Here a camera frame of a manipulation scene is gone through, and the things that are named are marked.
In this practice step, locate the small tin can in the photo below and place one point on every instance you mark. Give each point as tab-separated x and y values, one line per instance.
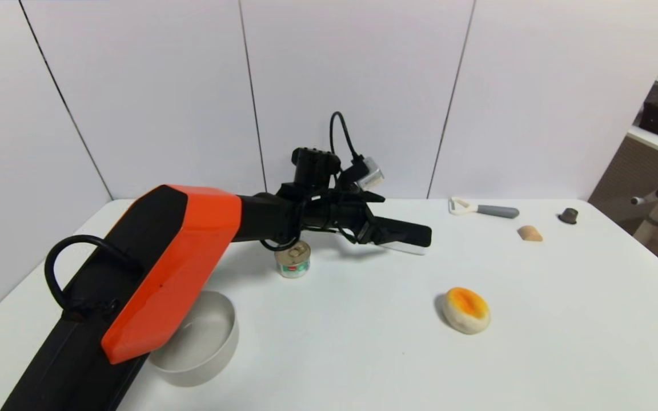
293	264

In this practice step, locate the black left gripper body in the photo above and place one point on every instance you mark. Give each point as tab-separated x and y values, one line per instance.
369	227

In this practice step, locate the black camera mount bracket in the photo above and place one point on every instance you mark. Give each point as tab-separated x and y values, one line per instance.
315	165

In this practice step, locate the white grey bottle opener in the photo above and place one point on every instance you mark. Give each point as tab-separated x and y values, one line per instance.
497	212

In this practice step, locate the dark box behind basket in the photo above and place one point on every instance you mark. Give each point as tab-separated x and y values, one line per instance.
655	92

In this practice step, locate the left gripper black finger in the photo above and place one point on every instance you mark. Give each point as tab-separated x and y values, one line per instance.
376	197
402	235

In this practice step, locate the orange and white bun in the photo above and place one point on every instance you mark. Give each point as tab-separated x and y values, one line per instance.
466	311

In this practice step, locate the brown coffee capsule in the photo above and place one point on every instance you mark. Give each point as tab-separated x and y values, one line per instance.
568	216

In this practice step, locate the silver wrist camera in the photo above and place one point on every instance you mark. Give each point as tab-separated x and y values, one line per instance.
370	174

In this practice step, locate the tan wooden block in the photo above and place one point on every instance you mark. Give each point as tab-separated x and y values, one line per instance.
529	233

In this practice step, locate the orange and black left arm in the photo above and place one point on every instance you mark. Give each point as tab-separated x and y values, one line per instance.
175	251

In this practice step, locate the brown perforated panel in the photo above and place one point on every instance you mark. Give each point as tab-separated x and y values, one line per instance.
620	176

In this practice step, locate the black and white board eraser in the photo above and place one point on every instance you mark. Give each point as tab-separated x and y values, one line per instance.
409	234

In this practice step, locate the beige round bowl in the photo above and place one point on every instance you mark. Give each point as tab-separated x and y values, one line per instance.
206	342

